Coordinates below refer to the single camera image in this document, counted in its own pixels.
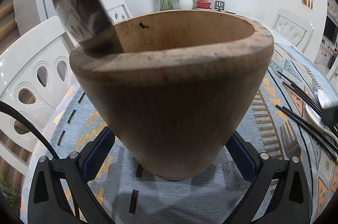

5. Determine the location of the brown wooden utensil pot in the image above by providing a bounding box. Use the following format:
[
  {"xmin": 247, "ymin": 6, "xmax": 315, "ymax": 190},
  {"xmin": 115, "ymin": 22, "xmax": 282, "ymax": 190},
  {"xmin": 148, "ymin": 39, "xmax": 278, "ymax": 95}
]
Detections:
[{"xmin": 69, "ymin": 10, "xmax": 274, "ymax": 180}]

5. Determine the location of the large silver spoon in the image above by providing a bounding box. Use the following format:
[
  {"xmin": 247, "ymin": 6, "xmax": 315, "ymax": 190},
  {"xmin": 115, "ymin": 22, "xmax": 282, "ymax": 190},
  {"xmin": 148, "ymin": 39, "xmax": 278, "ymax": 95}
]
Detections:
[{"xmin": 52, "ymin": 0, "xmax": 124, "ymax": 53}]

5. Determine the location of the black chopstick lower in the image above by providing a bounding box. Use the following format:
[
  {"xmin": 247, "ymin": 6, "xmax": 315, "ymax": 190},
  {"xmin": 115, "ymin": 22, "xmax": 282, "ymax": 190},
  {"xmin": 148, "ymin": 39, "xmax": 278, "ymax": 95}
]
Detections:
[{"xmin": 275, "ymin": 104, "xmax": 337, "ymax": 164}]

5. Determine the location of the silver fork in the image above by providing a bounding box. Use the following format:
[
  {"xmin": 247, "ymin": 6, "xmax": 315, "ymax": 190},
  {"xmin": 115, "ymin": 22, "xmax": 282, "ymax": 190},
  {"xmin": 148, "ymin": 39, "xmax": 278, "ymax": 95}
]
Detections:
[{"xmin": 281, "ymin": 121, "xmax": 301, "ymax": 163}]

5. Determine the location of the lower silver spoon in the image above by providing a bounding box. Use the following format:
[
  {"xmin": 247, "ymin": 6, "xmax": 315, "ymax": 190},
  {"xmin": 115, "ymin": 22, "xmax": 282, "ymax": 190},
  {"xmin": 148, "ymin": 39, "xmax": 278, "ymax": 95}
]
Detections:
[{"xmin": 305, "ymin": 104, "xmax": 337, "ymax": 142}]

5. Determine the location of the upper silver spoon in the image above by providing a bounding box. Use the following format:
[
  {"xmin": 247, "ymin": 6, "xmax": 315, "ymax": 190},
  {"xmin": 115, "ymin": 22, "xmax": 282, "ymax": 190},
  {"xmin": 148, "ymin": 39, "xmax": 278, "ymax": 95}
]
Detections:
[{"xmin": 317, "ymin": 89, "xmax": 332, "ymax": 109}]

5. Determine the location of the near white dining chair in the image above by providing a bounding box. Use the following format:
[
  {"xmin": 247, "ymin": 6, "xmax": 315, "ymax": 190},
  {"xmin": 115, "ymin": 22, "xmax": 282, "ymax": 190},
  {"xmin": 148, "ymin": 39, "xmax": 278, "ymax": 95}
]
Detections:
[{"xmin": 0, "ymin": 15, "xmax": 80, "ymax": 177}]

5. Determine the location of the white dining chair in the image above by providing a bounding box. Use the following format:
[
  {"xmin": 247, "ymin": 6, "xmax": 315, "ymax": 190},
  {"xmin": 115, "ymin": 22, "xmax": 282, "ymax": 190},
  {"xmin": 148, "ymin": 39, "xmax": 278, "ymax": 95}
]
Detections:
[
  {"xmin": 101, "ymin": 0, "xmax": 132, "ymax": 23},
  {"xmin": 0, "ymin": 15, "xmax": 80, "ymax": 177}
]

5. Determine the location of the far right white chair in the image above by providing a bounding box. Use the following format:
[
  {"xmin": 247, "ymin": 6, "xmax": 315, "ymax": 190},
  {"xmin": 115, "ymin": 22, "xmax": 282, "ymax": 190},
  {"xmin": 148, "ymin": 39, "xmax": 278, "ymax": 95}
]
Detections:
[{"xmin": 326, "ymin": 59, "xmax": 338, "ymax": 81}]

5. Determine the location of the right side white chair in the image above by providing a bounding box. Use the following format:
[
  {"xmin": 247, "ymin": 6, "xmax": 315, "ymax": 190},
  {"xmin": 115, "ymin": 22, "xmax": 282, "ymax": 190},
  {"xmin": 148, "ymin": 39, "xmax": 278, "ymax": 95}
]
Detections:
[{"xmin": 273, "ymin": 9, "xmax": 314, "ymax": 53}]

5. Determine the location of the white refrigerator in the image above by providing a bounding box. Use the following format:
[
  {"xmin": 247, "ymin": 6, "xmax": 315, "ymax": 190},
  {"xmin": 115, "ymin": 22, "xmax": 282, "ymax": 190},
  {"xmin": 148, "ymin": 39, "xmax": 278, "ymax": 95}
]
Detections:
[{"xmin": 13, "ymin": 0, "xmax": 57, "ymax": 35}]

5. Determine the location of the far white dining chair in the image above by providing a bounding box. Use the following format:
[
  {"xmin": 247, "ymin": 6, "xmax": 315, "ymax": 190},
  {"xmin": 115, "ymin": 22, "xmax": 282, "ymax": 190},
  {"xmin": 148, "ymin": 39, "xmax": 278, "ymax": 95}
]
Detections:
[{"xmin": 101, "ymin": 0, "xmax": 132, "ymax": 23}]

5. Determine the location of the grey phone stand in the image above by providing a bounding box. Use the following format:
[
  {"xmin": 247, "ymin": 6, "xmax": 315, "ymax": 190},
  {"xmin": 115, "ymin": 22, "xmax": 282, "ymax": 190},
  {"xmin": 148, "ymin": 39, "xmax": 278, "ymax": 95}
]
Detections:
[{"xmin": 214, "ymin": 0, "xmax": 225, "ymax": 12}]

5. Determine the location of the red lidded tea cup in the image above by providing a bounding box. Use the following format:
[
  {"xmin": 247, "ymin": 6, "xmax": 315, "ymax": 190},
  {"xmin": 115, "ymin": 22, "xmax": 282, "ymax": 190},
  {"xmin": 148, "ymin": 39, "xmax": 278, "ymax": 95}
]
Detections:
[{"xmin": 196, "ymin": 0, "xmax": 211, "ymax": 10}]

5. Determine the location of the black cable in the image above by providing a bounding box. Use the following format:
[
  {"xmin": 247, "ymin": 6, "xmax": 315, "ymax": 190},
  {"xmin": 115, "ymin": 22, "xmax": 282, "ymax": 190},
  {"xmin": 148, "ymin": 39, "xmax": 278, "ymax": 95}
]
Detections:
[{"xmin": 0, "ymin": 101, "xmax": 83, "ymax": 219}]

